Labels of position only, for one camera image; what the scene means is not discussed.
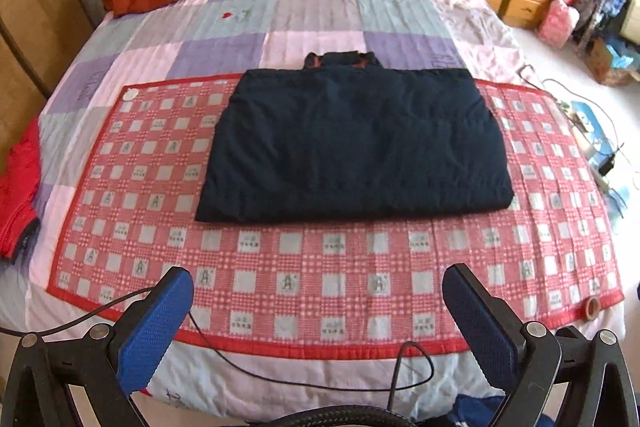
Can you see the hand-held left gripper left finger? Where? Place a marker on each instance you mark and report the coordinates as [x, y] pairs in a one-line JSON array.
[[155, 332]]

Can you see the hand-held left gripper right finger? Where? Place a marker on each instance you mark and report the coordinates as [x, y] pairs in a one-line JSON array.
[[480, 332]]

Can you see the navy padded jacket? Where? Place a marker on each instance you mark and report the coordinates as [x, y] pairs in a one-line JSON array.
[[350, 147]]

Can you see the red tape roll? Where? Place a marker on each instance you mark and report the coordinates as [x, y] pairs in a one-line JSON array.
[[587, 309]]

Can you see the red checked mat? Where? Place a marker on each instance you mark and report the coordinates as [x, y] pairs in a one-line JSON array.
[[300, 257]]

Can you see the red garment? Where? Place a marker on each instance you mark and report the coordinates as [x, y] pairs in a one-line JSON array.
[[17, 187]]

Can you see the blue paper sheet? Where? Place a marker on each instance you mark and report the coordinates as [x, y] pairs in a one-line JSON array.
[[587, 117]]

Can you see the open cardboard box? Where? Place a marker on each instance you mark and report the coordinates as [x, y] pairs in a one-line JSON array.
[[600, 62]]

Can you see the pink bag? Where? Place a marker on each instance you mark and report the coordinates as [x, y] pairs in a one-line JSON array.
[[557, 24]]

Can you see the wooden wardrobe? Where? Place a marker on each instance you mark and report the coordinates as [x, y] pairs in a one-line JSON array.
[[30, 7]]

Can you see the beige fabric box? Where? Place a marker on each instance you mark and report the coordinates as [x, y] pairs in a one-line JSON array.
[[632, 17]]

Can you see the patchwork quilt bed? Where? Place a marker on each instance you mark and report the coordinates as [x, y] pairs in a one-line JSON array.
[[310, 7]]

